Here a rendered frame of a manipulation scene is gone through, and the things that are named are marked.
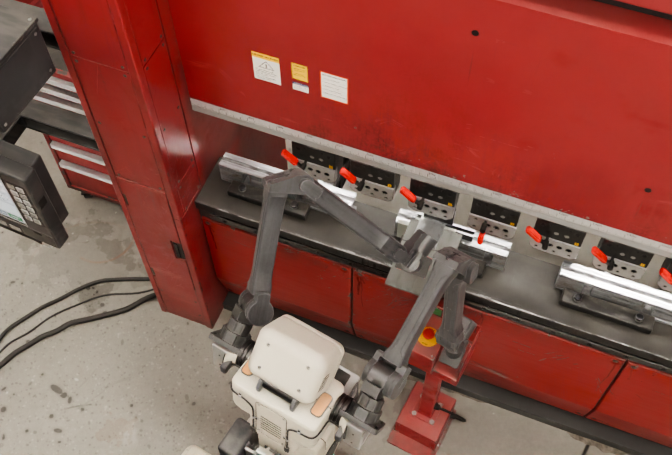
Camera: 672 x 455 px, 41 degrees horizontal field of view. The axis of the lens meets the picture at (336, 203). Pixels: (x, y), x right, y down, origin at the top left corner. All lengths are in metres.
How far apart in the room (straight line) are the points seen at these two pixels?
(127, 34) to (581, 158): 1.25
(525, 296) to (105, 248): 2.03
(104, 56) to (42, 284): 1.84
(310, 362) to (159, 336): 1.70
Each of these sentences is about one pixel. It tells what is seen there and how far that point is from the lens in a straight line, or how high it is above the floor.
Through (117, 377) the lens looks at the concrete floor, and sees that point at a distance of 3.92.
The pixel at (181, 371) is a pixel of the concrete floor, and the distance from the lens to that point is 3.87.
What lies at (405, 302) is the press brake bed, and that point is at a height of 0.65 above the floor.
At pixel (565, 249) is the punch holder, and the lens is 2.83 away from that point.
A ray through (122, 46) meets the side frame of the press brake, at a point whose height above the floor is 1.76.
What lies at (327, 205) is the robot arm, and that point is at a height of 1.43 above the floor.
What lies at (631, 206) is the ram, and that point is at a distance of 2.59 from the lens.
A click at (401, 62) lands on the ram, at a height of 1.77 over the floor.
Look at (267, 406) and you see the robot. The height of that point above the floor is 1.22.
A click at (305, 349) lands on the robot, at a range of 2.34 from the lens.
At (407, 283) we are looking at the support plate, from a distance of 2.86.
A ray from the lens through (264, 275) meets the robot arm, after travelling 2.50.
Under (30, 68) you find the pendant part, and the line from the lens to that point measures 2.39.
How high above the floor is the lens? 3.53
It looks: 57 degrees down
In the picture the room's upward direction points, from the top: 1 degrees counter-clockwise
